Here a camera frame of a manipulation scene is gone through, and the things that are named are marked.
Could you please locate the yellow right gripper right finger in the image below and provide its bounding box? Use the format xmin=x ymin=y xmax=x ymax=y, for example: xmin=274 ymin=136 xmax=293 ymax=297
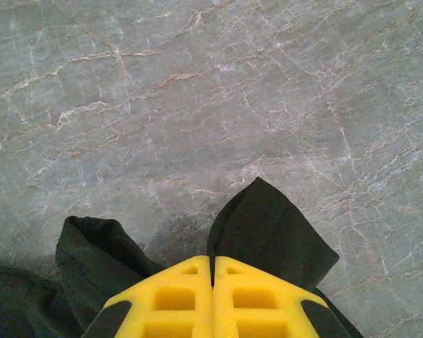
xmin=212 ymin=255 xmax=354 ymax=338

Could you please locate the black t-shirt with round print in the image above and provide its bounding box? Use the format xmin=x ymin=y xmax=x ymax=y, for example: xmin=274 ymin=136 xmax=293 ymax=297
xmin=0 ymin=177 xmax=364 ymax=338

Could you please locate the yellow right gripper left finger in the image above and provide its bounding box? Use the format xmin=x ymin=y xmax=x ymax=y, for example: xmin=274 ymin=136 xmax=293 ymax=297
xmin=82 ymin=255 xmax=213 ymax=338

